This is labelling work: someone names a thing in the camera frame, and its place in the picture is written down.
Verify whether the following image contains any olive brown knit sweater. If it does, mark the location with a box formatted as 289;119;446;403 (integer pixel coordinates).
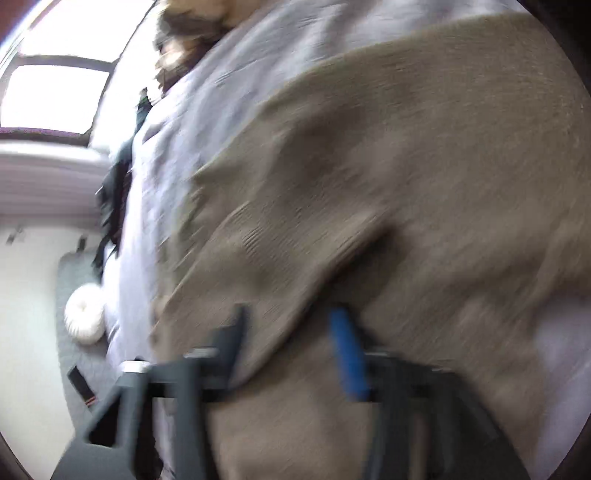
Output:
153;14;590;479

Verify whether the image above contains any beige striped clothes pile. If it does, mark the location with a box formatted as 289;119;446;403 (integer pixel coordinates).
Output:
154;0;266;95

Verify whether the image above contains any grey quilted headboard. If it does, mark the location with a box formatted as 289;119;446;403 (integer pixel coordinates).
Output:
55;252;117;431

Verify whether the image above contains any white round pleated cushion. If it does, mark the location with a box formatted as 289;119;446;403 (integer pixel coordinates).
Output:
63;283;105;345

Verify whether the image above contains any dark green black garment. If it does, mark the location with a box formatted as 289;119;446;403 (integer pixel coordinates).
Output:
92;88;152;280

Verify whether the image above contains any mauve pleated curtain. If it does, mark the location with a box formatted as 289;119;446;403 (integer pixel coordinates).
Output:
0;140;110;230

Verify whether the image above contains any black strap on headboard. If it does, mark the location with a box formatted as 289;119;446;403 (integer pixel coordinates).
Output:
66;363;100;409

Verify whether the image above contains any window with dark frame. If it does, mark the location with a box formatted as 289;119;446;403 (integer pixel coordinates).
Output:
1;1;155;147

